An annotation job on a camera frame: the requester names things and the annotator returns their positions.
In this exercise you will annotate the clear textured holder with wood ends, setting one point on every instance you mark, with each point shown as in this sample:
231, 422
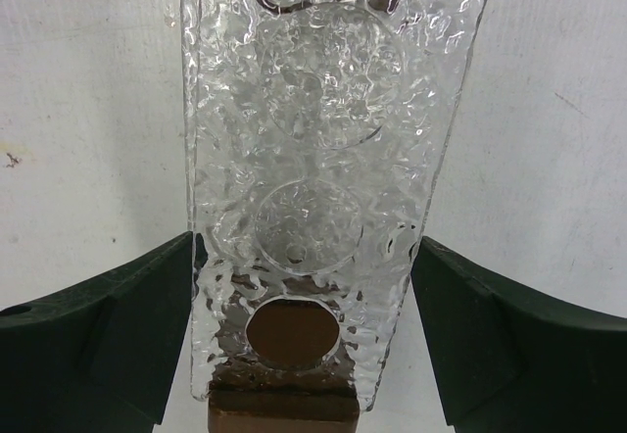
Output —
315, 131

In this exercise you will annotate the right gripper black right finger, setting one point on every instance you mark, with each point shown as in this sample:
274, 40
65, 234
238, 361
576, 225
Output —
509, 358

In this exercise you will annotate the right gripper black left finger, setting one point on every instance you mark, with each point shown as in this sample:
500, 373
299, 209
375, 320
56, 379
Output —
101, 355

